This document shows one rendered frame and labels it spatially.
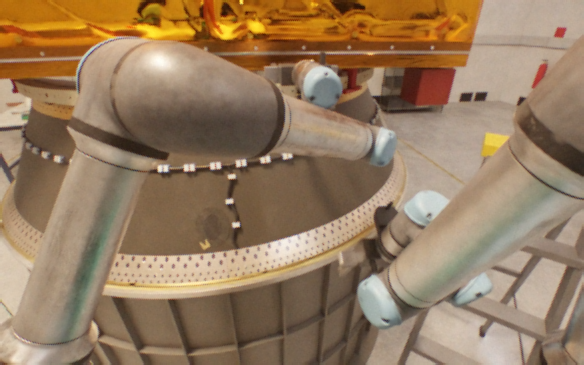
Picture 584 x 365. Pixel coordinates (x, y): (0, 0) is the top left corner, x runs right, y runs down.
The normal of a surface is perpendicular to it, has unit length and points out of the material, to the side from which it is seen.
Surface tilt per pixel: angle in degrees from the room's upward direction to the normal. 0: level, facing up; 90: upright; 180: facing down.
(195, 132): 101
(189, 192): 62
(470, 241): 97
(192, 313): 90
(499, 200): 91
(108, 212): 86
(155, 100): 76
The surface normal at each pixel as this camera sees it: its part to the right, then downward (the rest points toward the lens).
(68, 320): 0.72, 0.33
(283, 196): 0.37, -0.01
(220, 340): 0.14, 0.49
